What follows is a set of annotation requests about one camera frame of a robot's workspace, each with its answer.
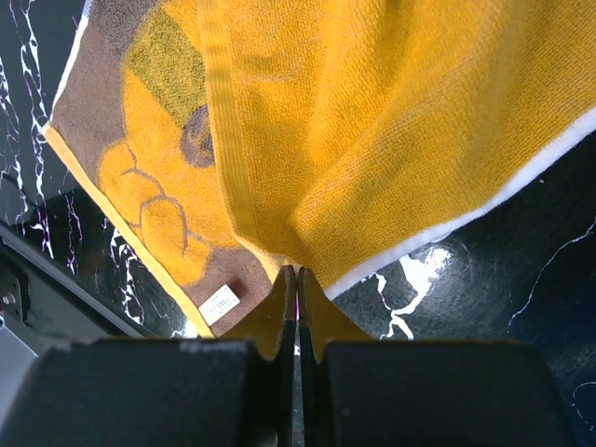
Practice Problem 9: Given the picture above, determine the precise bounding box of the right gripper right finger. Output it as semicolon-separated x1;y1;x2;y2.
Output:
296;268;576;446

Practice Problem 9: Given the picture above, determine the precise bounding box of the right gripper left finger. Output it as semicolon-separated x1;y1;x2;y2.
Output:
1;266;296;446

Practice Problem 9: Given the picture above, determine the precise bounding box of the brown yellow towel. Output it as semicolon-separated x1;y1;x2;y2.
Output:
43;1;595;338

